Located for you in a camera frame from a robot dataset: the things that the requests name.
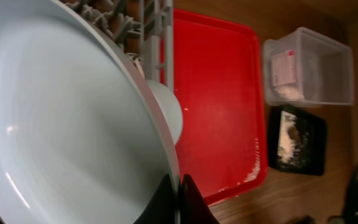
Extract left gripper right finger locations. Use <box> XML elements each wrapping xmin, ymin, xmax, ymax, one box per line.
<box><xmin>178</xmin><ymin>174</ymin><xmax>219</xmax><ymax>224</ymax></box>

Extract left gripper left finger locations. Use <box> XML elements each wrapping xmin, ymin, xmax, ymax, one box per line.
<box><xmin>134</xmin><ymin>174</ymin><xmax>176</xmax><ymax>224</ymax></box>

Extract small light blue bowl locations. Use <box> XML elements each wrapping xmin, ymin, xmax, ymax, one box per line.
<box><xmin>146</xmin><ymin>80</ymin><xmax>183</xmax><ymax>144</ymax></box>

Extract brown food scraps with rice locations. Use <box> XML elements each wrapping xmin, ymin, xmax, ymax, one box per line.
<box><xmin>277</xmin><ymin>111</ymin><xmax>310</xmax><ymax>167</ymax></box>

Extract large light blue plate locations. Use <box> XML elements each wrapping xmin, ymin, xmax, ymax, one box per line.
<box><xmin>0</xmin><ymin>0</ymin><xmax>181</xmax><ymax>224</ymax></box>

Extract white napkin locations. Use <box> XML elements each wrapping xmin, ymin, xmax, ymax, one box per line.
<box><xmin>274</xmin><ymin>85</ymin><xmax>304</xmax><ymax>101</ymax></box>

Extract red snack wrapper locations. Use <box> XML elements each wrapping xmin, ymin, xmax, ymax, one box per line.
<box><xmin>271</xmin><ymin>50</ymin><xmax>296</xmax><ymax>86</ymax></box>

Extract black rectangular waste tray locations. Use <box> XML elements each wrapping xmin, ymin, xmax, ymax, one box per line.
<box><xmin>267</xmin><ymin>105</ymin><xmax>328</xmax><ymax>176</ymax></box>

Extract clear plastic waste bin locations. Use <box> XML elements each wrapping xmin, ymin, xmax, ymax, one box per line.
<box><xmin>262</xmin><ymin>27</ymin><xmax>354</xmax><ymax>107</ymax></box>

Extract grey plastic dishwasher rack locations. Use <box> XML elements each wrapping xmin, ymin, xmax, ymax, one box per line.
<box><xmin>0</xmin><ymin>0</ymin><xmax>175</xmax><ymax>224</ymax></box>

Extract spilled rice on tray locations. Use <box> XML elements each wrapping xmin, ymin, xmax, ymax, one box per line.
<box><xmin>214</xmin><ymin>138</ymin><xmax>266</xmax><ymax>198</ymax></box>

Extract red plastic serving tray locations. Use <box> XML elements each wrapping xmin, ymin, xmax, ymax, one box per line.
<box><xmin>173</xmin><ymin>9</ymin><xmax>268</xmax><ymax>204</ymax></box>

